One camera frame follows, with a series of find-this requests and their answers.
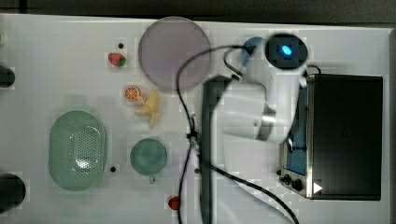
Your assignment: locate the green cup with handle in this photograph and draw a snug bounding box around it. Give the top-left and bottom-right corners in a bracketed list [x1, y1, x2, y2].
[130, 138, 168, 184]

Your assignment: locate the black toaster oven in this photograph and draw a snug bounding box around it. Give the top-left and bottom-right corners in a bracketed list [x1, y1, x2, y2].
[277, 74, 384, 201]

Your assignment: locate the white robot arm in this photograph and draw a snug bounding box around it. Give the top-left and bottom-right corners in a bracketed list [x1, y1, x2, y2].
[200, 33, 308, 224]

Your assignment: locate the yellow toy banana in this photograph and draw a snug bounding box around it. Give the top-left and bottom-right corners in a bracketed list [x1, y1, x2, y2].
[134, 90, 160, 128]

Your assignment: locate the grey round plate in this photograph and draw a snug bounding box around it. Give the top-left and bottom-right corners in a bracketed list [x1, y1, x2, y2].
[138, 17, 210, 91]

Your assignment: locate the black cylinder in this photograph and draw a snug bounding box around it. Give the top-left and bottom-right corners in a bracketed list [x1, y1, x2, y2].
[0, 66, 16, 88]
[0, 174, 26, 214]

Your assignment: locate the red toy tomato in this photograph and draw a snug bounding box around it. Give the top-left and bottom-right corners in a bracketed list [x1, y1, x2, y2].
[168, 196, 180, 211]

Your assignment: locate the blue bowl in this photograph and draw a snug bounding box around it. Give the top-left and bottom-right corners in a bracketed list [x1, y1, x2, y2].
[241, 36, 264, 66]

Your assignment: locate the black cylinder lower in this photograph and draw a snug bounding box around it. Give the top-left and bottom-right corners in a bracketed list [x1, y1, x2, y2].
[0, 174, 26, 214]

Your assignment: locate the red toy strawberry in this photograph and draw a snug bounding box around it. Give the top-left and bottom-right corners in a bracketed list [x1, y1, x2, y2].
[107, 52, 126, 67]

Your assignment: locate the green oval strainer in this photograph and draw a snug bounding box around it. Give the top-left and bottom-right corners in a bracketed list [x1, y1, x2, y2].
[48, 110, 106, 191]

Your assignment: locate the toy orange slice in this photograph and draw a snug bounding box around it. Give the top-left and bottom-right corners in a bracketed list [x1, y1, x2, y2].
[124, 86, 141, 102]

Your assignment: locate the black cylinder upper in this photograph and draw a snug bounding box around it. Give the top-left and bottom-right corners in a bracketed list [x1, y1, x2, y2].
[0, 66, 16, 88]

